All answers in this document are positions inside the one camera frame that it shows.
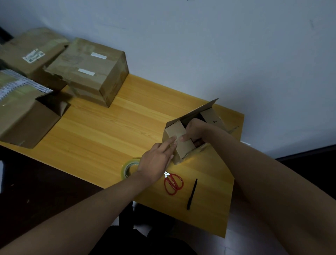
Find person's left hand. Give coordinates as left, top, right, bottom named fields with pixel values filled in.
left=136, top=136, right=178, bottom=185

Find cardboard box with shipping label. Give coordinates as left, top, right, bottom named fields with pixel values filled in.
left=0, top=27, right=70, bottom=91

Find small cardboard box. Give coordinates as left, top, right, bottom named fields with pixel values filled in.
left=162, top=98, right=238, bottom=165

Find person's black trousers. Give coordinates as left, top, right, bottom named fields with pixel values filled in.
left=89, top=202, right=198, bottom=255

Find person's right hand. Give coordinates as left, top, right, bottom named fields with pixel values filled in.
left=180, top=118, right=212, bottom=148

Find red handled scissors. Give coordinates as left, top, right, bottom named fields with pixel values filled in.
left=164, top=171, right=184, bottom=195

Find clear packing tape roll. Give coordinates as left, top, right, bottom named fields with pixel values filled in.
left=121, top=158, right=142, bottom=180

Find person's left forearm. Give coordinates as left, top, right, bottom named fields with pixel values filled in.
left=0, top=171, right=154, bottom=255

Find person's right forearm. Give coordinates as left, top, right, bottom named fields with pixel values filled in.
left=206, top=126, right=336, bottom=255

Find cardboard box with white strips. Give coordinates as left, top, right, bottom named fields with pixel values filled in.
left=45, top=37, right=129, bottom=108

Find open cardboard box striped label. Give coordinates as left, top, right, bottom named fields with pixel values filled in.
left=0, top=69, right=69, bottom=149

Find black pen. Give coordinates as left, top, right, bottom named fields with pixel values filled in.
left=187, top=179, right=198, bottom=211

